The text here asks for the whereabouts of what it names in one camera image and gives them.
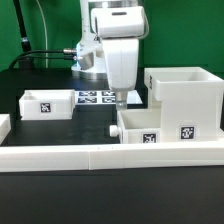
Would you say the white drawer cabinet box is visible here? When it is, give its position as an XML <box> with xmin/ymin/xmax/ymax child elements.
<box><xmin>144</xmin><ymin>67</ymin><xmax>224</xmax><ymax>142</ymax></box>

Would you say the black vertical pole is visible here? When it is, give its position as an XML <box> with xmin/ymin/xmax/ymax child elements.
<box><xmin>13</xmin><ymin>0</ymin><xmax>31</xmax><ymax>52</ymax></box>

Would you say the white front drawer tray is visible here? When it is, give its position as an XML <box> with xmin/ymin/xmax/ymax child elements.
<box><xmin>109</xmin><ymin>109</ymin><xmax>161</xmax><ymax>144</ymax></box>

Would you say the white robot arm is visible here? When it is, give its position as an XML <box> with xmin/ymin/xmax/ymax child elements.
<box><xmin>72</xmin><ymin>0</ymin><xmax>149</xmax><ymax>110</ymax></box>

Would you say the white thin cable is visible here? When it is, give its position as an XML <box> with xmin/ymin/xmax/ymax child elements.
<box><xmin>35</xmin><ymin>0</ymin><xmax>49</xmax><ymax>69</ymax></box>

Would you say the white drawer tray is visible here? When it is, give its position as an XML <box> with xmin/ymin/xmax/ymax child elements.
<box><xmin>19</xmin><ymin>90</ymin><xmax>75</xmax><ymax>120</ymax></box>
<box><xmin>109</xmin><ymin>109</ymin><xmax>161</xmax><ymax>144</ymax></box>

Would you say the white U-shaped fence wall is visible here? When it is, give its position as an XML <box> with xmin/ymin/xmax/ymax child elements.
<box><xmin>0</xmin><ymin>113</ymin><xmax>224</xmax><ymax>173</ymax></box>

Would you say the black cable with connector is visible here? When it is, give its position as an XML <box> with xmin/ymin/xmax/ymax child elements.
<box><xmin>9</xmin><ymin>48</ymin><xmax>78</xmax><ymax>70</ymax></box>

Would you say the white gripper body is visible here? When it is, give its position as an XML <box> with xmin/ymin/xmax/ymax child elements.
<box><xmin>101</xmin><ymin>38</ymin><xmax>139</xmax><ymax>92</ymax></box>

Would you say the fiducial marker sheet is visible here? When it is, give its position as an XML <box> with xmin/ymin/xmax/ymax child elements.
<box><xmin>75</xmin><ymin>90</ymin><xmax>142</xmax><ymax>105</ymax></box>

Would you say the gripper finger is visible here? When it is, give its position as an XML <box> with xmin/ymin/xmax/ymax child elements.
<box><xmin>115</xmin><ymin>92</ymin><xmax>127</xmax><ymax>110</ymax></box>

